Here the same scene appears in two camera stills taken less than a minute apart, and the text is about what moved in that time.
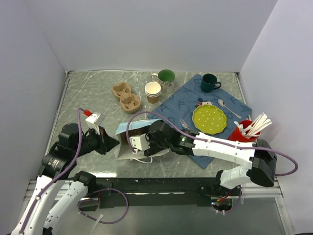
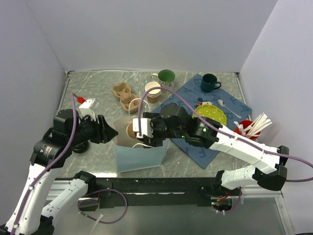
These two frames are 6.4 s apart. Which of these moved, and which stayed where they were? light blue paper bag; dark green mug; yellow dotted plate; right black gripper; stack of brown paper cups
Moved: right black gripper; light blue paper bag
Stayed: dark green mug; yellow dotted plate; stack of brown paper cups
